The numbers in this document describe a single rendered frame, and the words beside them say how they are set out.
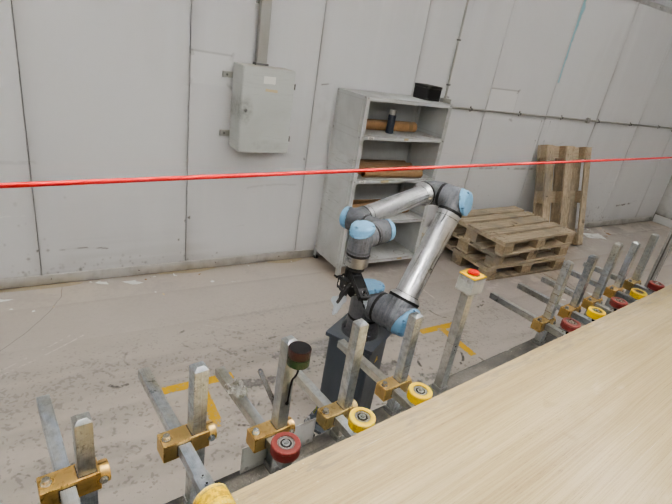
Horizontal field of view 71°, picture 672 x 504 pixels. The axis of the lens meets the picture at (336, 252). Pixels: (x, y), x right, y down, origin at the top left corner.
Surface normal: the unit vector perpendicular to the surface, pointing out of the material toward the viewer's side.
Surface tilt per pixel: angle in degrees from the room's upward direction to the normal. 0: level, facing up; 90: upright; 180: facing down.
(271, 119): 90
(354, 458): 0
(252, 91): 90
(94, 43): 90
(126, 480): 0
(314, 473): 0
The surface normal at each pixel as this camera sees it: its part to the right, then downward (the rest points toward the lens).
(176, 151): 0.50, 0.42
